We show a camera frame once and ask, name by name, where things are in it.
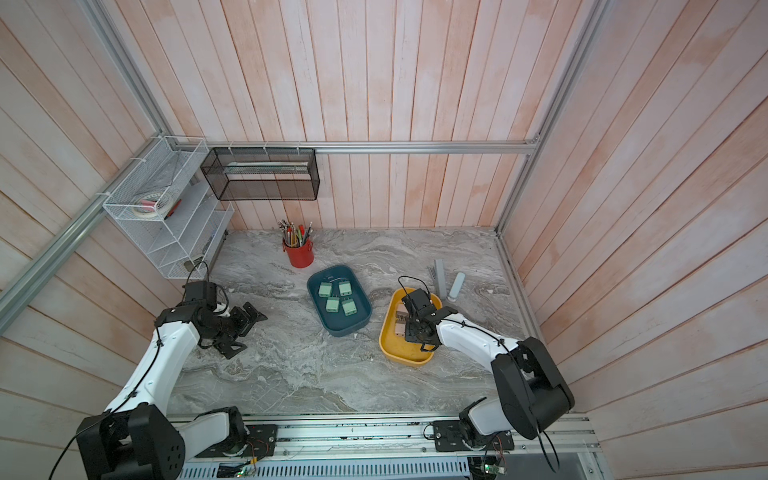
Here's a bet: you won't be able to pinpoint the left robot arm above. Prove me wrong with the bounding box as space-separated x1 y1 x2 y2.
73 300 267 479

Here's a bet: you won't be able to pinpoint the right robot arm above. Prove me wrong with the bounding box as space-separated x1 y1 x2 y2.
405 305 575 449

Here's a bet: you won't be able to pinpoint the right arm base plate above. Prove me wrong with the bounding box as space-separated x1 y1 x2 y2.
431 420 515 453

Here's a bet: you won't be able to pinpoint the red pen cup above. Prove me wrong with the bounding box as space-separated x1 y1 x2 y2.
283 239 315 269

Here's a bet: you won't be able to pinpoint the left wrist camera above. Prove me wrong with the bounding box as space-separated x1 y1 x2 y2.
180 280 229 315

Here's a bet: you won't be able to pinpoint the white wire shelf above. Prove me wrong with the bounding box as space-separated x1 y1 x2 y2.
103 136 234 281

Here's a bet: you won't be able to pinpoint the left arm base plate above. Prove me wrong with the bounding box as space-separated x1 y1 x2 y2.
196 424 278 460

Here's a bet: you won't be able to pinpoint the green plug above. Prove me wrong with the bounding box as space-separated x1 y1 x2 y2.
341 298 358 316
338 281 352 297
325 297 340 313
318 282 333 298

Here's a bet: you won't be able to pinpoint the black mesh basket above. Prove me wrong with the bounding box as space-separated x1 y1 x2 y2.
201 147 321 201

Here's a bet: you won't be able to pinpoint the teal storage box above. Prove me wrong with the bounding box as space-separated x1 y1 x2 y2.
307 265 372 337

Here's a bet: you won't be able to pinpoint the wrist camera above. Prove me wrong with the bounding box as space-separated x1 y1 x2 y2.
402 289 438 318
180 280 229 315

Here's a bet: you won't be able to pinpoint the pink plug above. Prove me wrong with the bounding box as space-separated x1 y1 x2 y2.
395 303 409 321
393 319 406 338

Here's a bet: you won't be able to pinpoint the tape roll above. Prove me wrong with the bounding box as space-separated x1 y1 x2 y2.
131 191 173 219

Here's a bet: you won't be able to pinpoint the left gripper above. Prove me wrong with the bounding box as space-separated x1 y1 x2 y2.
203 301 269 359

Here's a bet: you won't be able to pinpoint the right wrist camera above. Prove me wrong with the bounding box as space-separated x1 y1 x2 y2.
402 289 438 318

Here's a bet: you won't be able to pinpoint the yellow storage box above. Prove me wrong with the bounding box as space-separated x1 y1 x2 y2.
379 288 434 368

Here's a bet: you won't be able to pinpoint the pens in cup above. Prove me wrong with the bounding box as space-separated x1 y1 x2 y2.
279 220 313 248

